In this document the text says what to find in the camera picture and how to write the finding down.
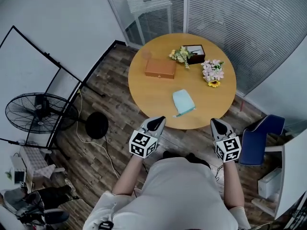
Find window blinds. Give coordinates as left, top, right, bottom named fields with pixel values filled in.
left=186, top=0, right=307, bottom=97
left=100, top=0, right=188, bottom=49

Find white box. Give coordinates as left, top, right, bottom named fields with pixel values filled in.
left=258, top=167, right=283, bottom=199

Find person's black shoes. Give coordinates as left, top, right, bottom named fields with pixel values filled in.
left=163, top=150, right=212, bottom=170

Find black office chair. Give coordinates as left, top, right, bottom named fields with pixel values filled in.
left=16, top=184, right=80, bottom=228

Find white cable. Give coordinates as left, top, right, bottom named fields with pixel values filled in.
left=76, top=90, right=121, bottom=178

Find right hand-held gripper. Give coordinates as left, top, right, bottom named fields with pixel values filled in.
left=210, top=118, right=242, bottom=164

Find person's right forearm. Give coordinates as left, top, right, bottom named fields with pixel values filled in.
left=223, top=161, right=246, bottom=210

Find orange leather box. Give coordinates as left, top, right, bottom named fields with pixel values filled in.
left=144, top=58, right=177, bottom=80

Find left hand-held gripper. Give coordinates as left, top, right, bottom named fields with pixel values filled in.
left=129, top=115, right=166, bottom=158

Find light blue zip pouch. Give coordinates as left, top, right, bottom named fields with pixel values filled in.
left=172, top=89, right=197, bottom=118

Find pink flower bouquet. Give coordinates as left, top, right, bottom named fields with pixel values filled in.
left=201, top=59, right=225, bottom=82

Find patterned cloth box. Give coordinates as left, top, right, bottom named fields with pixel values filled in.
left=19, top=145, right=57, bottom=180

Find person's white shirt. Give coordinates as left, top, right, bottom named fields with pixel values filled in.
left=83, top=157, right=251, bottom=230

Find yellow flower bouquet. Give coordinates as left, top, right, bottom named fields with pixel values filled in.
left=168, top=46, right=194, bottom=69

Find person's left forearm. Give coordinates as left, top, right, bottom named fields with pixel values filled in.
left=112, top=155, right=145, bottom=196

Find white shelf unit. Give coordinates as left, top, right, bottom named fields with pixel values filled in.
left=251, top=127, right=307, bottom=220

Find black metal frame stand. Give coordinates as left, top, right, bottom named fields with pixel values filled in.
left=0, top=25, right=106, bottom=151

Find blue chair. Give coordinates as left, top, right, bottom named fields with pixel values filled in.
left=238, top=115, right=286, bottom=166

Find black floor fan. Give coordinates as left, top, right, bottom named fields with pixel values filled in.
left=5, top=92, right=109, bottom=139

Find dark wooden box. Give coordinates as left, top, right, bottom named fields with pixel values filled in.
left=182, top=44, right=207, bottom=65

